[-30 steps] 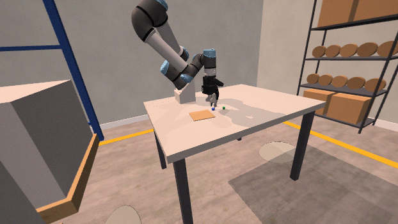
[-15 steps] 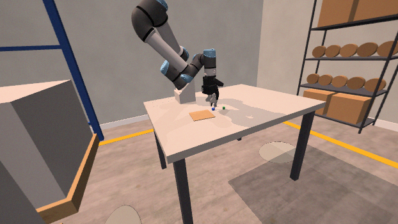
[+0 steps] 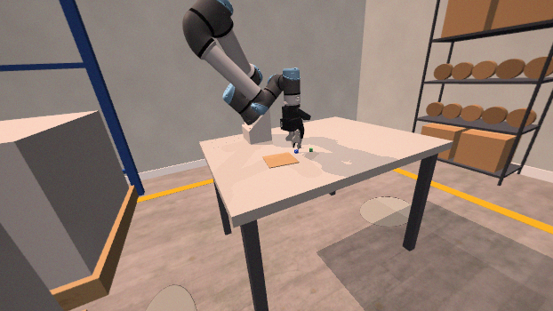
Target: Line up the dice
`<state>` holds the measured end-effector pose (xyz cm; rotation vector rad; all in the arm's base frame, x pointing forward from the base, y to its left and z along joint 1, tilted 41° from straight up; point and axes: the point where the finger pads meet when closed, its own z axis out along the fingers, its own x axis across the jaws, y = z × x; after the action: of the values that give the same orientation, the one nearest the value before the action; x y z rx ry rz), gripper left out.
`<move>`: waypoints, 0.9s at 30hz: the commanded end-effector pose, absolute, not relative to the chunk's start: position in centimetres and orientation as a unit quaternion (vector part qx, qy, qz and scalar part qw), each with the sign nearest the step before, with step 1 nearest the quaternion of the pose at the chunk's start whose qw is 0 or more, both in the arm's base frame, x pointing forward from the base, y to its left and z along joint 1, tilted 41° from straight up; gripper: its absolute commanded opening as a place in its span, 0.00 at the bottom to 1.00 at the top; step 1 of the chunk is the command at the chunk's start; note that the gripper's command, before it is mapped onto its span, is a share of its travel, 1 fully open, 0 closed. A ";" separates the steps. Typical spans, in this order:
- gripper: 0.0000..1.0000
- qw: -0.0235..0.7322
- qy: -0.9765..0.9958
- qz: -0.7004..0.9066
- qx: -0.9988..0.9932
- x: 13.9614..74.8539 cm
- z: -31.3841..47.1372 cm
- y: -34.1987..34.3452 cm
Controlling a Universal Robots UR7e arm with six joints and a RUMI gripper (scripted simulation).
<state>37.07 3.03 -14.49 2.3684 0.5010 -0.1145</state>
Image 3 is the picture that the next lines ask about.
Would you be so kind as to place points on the orange flat mat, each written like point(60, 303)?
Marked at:
point(279, 160)

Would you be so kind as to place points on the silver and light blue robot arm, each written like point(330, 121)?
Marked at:
point(208, 19)

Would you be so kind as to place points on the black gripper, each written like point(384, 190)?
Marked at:
point(291, 122)

